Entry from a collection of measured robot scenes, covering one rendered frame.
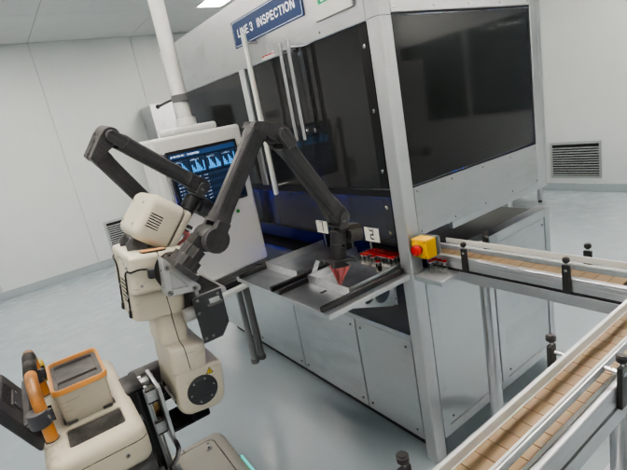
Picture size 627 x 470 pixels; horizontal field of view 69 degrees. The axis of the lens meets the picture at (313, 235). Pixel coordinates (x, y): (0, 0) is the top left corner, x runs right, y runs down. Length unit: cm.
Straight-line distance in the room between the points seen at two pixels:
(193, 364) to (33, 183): 536
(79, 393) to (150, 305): 31
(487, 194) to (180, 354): 139
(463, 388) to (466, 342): 21
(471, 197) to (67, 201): 563
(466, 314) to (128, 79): 587
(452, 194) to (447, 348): 64
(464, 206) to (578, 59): 453
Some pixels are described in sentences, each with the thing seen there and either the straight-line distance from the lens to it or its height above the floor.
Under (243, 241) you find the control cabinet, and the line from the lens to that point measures 247.
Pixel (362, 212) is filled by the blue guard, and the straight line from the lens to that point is 186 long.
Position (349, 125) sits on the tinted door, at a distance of 183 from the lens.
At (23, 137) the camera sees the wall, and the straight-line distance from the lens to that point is 675.
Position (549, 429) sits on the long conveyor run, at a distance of 97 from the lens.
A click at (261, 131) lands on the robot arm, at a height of 151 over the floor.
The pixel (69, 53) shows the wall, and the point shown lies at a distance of 696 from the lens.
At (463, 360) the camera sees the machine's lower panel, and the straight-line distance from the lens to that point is 216.
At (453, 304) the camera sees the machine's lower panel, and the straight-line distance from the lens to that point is 201.
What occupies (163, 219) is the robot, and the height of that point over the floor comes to 131.
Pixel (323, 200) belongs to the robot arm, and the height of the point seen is 124.
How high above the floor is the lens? 154
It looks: 15 degrees down
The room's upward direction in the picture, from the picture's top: 11 degrees counter-clockwise
